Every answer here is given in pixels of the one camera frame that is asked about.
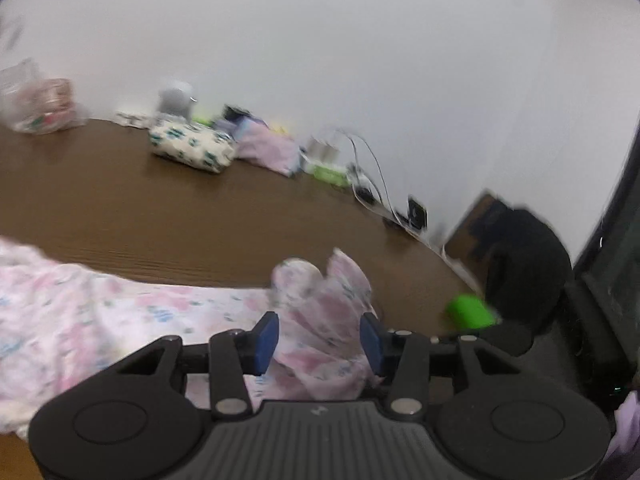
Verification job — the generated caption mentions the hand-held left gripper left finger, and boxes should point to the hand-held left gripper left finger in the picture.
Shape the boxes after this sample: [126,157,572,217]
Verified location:
[107,311,280,420]

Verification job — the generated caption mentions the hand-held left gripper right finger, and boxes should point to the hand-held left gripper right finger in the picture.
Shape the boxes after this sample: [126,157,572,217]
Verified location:
[359,312,523,416]

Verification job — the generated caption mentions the pink floral garment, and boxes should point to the pink floral garment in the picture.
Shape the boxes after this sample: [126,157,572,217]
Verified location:
[0,237,386,436]

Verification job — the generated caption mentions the pastel blue pink garment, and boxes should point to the pastel blue pink garment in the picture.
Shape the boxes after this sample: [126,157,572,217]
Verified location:
[234,119,304,177]

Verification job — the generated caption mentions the green soft pouch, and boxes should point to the green soft pouch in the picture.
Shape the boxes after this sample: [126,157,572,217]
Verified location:
[446,293,502,331]

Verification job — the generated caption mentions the phone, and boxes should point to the phone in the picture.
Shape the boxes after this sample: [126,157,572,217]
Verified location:
[407,194,429,231]

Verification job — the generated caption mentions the brown wooden cabinet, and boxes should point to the brown wooden cabinet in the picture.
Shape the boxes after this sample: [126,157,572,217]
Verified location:
[443,189,507,272]

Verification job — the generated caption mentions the black jacket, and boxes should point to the black jacket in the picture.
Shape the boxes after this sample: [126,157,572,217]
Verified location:
[470,206,574,357]

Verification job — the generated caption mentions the green bottle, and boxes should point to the green bottle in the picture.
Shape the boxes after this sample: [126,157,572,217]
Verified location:
[313,165,349,187]

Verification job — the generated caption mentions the white power strip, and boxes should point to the white power strip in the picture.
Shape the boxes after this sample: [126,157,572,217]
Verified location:
[302,156,352,187]

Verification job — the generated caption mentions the white green-flower folded cloth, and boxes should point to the white green-flower folded cloth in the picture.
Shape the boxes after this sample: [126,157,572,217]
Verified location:
[148,117,237,175]

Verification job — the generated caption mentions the dark and white container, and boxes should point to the dark and white container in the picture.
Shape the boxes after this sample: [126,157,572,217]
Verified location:
[222,104,252,126]

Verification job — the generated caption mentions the white flat socket strip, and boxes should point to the white flat socket strip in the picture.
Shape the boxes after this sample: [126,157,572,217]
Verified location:
[113,111,151,130]

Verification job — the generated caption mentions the white round speaker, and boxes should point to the white round speaker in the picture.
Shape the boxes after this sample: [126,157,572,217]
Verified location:
[157,78,196,116]

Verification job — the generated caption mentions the person's lilac clothing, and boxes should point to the person's lilac clothing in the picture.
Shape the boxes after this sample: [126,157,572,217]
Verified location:
[602,390,640,480]

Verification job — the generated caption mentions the clear plastic bag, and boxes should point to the clear plastic bag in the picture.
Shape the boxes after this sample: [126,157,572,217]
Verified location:
[0,58,92,135]

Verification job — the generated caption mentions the white charging cable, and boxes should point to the white charging cable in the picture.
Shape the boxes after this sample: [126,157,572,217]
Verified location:
[330,130,416,231]

